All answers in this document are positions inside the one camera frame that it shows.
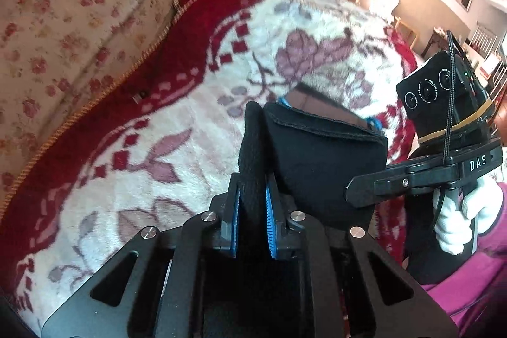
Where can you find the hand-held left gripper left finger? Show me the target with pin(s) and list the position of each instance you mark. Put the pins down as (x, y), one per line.
(233, 219)

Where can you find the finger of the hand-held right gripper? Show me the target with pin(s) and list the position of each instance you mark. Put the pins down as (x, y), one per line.
(364, 189)

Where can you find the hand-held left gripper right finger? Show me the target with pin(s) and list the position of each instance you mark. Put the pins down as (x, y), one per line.
(271, 219)

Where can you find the black pants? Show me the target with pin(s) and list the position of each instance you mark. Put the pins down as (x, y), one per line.
(324, 171)

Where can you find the person's right forearm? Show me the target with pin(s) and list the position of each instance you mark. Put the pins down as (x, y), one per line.
(487, 282)

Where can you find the person's right hand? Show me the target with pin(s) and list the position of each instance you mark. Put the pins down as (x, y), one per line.
(451, 231)

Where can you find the red and white floral blanket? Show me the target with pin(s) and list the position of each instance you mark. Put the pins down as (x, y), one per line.
(158, 171)

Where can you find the brown bag with blue trim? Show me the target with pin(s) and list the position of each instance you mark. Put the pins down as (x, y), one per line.
(317, 106)

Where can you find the floral beige bedsheet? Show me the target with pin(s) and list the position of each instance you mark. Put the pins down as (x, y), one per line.
(79, 5)

